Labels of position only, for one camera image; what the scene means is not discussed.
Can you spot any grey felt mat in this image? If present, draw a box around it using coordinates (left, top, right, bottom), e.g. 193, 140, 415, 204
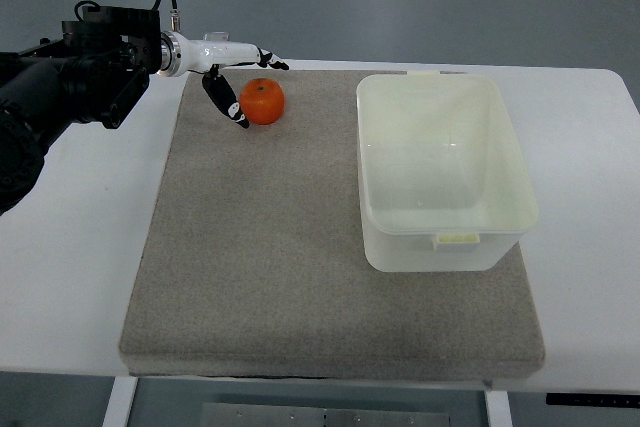
119, 70, 545, 382

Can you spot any black table control panel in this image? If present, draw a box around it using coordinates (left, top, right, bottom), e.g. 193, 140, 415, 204
545, 393, 640, 409

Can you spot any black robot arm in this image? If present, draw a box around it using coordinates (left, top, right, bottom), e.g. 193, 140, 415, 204
1, 0, 288, 212

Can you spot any white plastic box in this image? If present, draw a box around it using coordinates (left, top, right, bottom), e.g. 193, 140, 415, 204
356, 72, 538, 273

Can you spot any orange fruit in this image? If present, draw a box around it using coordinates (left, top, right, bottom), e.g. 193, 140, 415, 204
238, 77, 285, 125

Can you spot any small clear plastic object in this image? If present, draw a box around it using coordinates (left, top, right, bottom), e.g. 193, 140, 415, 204
203, 32, 229, 42

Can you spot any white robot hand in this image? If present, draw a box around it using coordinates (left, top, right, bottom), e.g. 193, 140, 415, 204
175, 34, 290, 129

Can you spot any white table leg frame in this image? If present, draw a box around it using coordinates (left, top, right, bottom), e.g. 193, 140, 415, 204
102, 376, 138, 427

